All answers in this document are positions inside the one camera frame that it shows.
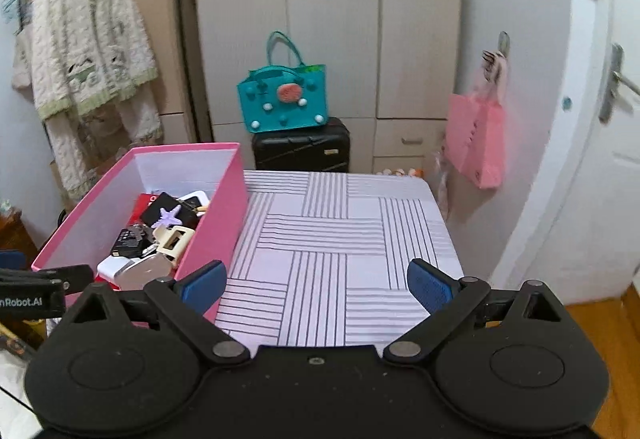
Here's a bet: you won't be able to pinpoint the teal felt handbag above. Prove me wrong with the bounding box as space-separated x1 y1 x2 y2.
236 31 330 134

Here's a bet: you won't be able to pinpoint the cream cardigan green trim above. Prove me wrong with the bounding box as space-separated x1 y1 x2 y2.
12 0 160 122

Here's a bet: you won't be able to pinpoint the black hair ties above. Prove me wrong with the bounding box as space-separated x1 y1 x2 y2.
481 50 507 82

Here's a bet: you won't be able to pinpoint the clear plastic bag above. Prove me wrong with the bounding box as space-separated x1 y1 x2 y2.
432 151 454 220

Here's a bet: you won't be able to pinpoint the round beige compact mirror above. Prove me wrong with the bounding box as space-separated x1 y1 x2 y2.
114 253 176 293

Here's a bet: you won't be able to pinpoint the white wardrobe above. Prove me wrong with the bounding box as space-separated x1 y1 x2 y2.
192 0 463 174

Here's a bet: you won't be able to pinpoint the black rectangular device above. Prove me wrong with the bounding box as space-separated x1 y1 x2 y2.
140 191 201 230

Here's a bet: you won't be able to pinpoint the purple starfish hair clip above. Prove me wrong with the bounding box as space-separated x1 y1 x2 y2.
156 205 184 230

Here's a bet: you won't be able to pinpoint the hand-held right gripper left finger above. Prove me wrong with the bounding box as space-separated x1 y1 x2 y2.
59 260 251 366

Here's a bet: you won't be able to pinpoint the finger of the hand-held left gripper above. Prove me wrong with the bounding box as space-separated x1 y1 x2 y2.
0 264 95 293
0 250 29 270

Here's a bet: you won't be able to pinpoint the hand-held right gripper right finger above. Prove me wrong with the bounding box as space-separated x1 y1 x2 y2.
383 259 569 366

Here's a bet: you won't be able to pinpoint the black hard suitcase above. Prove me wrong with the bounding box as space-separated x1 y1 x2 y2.
251 117 351 173

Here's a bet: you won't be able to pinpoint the beige tall cabinet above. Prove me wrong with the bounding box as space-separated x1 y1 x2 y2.
62 0 201 144

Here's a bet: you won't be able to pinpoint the pink cardboard box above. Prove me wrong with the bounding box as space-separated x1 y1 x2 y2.
31 142 249 325

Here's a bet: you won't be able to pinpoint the cream fluffy pants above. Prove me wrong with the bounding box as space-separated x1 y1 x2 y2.
42 84 165 202

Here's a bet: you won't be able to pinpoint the pink paper bag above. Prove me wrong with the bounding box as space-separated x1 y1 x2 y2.
444 69 507 190

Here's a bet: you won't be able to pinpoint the white door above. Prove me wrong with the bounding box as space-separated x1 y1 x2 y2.
492 0 640 307

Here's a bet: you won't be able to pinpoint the cream claw hair clip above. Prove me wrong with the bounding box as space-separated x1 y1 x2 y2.
151 224 197 266

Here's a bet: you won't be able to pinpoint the silver door handle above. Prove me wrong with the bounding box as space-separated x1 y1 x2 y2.
599 43 640 124

